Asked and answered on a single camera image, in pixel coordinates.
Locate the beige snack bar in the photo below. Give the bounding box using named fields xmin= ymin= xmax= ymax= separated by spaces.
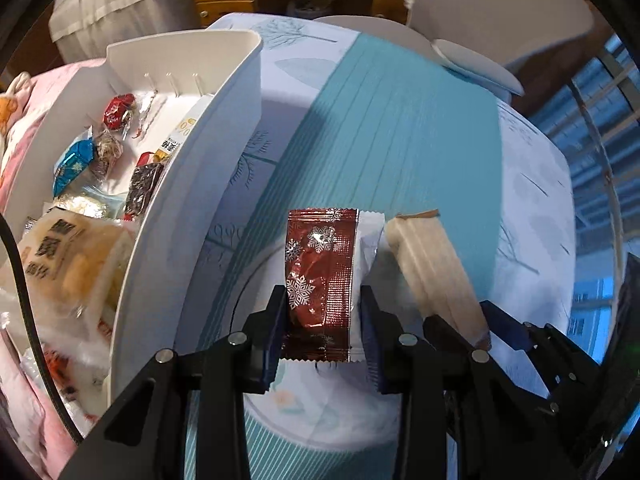
xmin=385 ymin=210 xmax=491 ymax=351

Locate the red snowflake cookie packet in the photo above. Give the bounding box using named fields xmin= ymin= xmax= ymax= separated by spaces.
xmin=283 ymin=207 xmax=385 ymax=363

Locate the orange pastry snack bag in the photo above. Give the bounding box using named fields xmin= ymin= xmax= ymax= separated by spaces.
xmin=16 ymin=206 xmax=134 ymax=321

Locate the blue snack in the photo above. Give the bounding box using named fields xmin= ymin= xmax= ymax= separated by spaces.
xmin=52 ymin=127 xmax=94 ymax=198

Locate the red white snack bag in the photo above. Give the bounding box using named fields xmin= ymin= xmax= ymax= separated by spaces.
xmin=34 ymin=301 xmax=116 ymax=434

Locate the pink blanket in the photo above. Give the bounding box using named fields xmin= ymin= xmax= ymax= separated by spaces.
xmin=0 ymin=57 xmax=106 ymax=480

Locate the patterned teal tablecloth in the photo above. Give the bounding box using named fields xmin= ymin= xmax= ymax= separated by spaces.
xmin=176 ymin=13 xmax=576 ymax=479

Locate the dark brown snack packet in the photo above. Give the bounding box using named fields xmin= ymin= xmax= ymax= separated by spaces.
xmin=122 ymin=152 xmax=164 ymax=221

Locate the white storage bin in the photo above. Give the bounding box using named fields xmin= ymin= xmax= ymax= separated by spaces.
xmin=4 ymin=29 xmax=262 ymax=405

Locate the metal window grille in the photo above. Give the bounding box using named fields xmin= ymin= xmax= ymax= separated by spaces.
xmin=532 ymin=36 xmax=639 ymax=361

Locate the orange oat bar packet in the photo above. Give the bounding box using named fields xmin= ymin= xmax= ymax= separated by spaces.
xmin=153 ymin=94 xmax=214 ymax=162

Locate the grey office chair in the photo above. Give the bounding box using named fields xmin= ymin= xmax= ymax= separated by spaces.
xmin=323 ymin=0 xmax=594 ymax=98

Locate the red foil candy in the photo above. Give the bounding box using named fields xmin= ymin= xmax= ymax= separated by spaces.
xmin=102 ymin=93 xmax=136 ymax=131

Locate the black cable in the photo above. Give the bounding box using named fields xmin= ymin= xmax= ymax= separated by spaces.
xmin=0 ymin=212 xmax=86 ymax=444

